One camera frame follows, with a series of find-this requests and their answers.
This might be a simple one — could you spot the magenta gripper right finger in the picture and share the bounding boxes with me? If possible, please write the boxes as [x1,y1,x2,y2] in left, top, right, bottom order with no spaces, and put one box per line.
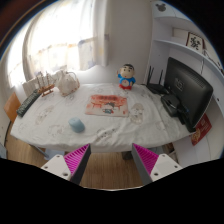
[131,144,182,185]

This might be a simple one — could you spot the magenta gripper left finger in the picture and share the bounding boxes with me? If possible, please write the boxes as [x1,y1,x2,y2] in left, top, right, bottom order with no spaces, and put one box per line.
[42,144,91,185]

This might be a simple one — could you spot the light blue computer mouse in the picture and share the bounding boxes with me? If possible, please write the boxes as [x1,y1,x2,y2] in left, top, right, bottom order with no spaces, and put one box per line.
[69,117,85,133]

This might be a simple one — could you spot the red illustrated mouse pad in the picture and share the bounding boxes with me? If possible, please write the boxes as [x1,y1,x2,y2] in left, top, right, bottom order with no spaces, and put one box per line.
[85,95,128,117]

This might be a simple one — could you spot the black computer monitor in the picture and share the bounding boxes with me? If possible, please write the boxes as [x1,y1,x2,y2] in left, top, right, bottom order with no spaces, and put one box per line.
[161,57,213,133]

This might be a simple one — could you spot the white patterned tablecloth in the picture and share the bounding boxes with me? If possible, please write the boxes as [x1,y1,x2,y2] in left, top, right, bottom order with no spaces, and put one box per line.
[11,83,189,152]

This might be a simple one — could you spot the red paper packet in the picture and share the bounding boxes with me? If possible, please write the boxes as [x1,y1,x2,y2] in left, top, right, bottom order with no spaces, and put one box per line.
[191,114,212,146]

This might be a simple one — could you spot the black wifi router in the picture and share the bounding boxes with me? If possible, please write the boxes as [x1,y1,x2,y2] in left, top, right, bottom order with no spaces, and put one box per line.
[146,66,169,94]

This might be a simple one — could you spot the black keyboard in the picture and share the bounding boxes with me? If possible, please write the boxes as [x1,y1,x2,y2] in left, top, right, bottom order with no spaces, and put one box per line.
[16,90,40,117]

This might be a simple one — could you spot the white plush bag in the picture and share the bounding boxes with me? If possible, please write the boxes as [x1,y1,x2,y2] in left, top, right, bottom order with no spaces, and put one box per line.
[54,70,80,97]

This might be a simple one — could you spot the wooden ship model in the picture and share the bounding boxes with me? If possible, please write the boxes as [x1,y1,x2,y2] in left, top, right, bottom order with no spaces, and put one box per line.
[36,72,55,96]

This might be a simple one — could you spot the wooden chair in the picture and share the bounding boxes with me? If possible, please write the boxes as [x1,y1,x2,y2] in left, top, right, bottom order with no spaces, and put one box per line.
[4,92,21,122]

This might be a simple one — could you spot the cartoon boy figurine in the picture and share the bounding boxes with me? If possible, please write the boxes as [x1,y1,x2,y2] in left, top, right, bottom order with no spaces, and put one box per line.
[117,64,136,90]

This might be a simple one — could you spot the white sheer curtain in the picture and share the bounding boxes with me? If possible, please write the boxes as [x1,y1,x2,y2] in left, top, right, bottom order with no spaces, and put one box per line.
[22,0,110,80]

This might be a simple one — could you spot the framed calligraphy picture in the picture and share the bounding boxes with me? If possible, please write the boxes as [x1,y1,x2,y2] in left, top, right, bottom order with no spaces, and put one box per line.
[186,32,204,52]

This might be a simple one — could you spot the white wall shelf unit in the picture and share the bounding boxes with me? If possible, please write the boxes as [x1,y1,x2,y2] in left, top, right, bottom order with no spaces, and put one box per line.
[145,0,224,167]

